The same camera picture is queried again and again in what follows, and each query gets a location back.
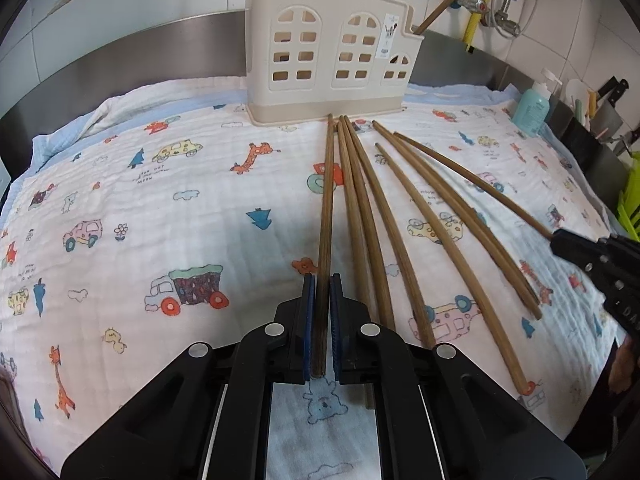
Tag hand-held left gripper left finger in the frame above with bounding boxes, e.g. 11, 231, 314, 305
62, 274, 317, 480

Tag row of wooden chopsticks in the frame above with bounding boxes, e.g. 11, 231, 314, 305
336, 115, 543, 408

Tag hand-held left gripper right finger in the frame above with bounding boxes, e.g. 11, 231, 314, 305
330, 274, 586, 480

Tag white plastic utensil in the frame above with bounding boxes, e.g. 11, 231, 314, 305
565, 79, 586, 116

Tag teal pump soap bottle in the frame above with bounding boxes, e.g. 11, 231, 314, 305
511, 69, 563, 137

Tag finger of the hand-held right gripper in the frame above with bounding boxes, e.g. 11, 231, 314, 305
550, 229, 608, 273

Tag white cable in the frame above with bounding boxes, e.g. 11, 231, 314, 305
520, 0, 543, 36

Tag steel pipe valve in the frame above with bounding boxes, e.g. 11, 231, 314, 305
495, 10, 523, 38

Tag cartoon printed white blanket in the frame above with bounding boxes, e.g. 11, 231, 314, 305
0, 77, 618, 480

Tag stainless steel knife rack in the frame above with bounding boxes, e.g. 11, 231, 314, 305
547, 97, 631, 201

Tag green plastic dish rack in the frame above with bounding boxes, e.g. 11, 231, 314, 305
614, 150, 640, 243

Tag cream plastic utensil holder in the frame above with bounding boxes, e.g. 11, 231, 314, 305
244, 0, 426, 127

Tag steel cleaver black handle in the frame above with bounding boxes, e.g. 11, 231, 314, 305
591, 80, 631, 137

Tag yellow gas hose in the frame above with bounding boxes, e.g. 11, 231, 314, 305
462, 0, 508, 53

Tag person's right hand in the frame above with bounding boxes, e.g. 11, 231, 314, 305
611, 335, 638, 401

